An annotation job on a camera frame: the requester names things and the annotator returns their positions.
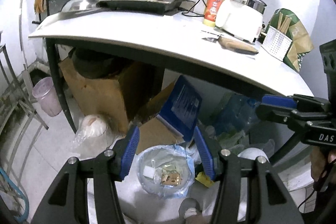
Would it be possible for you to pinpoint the brown cardboard box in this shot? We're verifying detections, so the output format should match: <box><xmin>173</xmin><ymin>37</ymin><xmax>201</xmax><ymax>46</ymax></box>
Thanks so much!
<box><xmin>59</xmin><ymin>58</ymin><xmax>183</xmax><ymax>153</ymax></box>

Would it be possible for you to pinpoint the green gold rice bag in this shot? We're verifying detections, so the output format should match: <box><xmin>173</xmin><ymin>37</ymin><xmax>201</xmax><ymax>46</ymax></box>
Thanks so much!
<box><xmin>267</xmin><ymin>8</ymin><xmax>314</xmax><ymax>73</ymax></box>

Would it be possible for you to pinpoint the blue cardboard box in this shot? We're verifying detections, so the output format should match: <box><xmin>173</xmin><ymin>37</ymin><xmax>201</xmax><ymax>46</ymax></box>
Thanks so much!
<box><xmin>156</xmin><ymin>75</ymin><xmax>202</xmax><ymax>141</ymax></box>

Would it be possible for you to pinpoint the white plastic utensil basket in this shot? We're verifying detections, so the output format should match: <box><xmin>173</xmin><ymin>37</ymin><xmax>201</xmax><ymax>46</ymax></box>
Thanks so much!
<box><xmin>262</xmin><ymin>26</ymin><xmax>292</xmax><ymax>61</ymax></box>

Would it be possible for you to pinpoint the pink plastic bucket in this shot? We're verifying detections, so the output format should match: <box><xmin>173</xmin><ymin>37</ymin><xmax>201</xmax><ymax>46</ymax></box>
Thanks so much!
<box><xmin>33</xmin><ymin>77</ymin><xmax>62</xmax><ymax>117</ymax></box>

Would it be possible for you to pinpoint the steel pot lid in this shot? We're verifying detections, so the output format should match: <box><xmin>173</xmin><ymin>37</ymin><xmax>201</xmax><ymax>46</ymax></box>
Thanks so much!
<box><xmin>61</xmin><ymin>0</ymin><xmax>100</xmax><ymax>13</ymax></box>

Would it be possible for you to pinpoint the person's right hand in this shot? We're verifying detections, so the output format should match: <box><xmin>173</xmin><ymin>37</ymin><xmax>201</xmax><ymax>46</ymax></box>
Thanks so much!
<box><xmin>310</xmin><ymin>146</ymin><xmax>335</xmax><ymax>181</ymax></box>

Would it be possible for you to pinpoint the gas stove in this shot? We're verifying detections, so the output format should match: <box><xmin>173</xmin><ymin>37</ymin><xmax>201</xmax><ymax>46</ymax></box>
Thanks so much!
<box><xmin>96</xmin><ymin>0</ymin><xmax>185</xmax><ymax>15</ymax></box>

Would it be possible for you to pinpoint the wooden chopsticks bundle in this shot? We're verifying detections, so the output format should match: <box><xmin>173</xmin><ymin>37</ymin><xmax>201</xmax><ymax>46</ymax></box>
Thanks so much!
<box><xmin>277</xmin><ymin>12</ymin><xmax>291</xmax><ymax>34</ymax></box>

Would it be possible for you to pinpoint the clear zip bag with paper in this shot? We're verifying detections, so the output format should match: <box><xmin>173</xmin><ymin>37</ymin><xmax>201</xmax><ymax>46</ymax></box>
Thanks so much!
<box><xmin>201</xmin><ymin>30</ymin><xmax>221</xmax><ymax>43</ymax></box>

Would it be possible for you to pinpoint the trash bin with blue liner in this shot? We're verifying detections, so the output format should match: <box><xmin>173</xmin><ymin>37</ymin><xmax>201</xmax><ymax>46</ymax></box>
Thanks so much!
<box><xmin>137</xmin><ymin>145</ymin><xmax>195</xmax><ymax>198</ymax></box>

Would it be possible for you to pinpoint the white electric cooking pot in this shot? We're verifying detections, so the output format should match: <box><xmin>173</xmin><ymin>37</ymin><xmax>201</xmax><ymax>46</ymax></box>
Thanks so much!
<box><xmin>215</xmin><ymin>0</ymin><xmax>267</xmax><ymax>43</ymax></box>

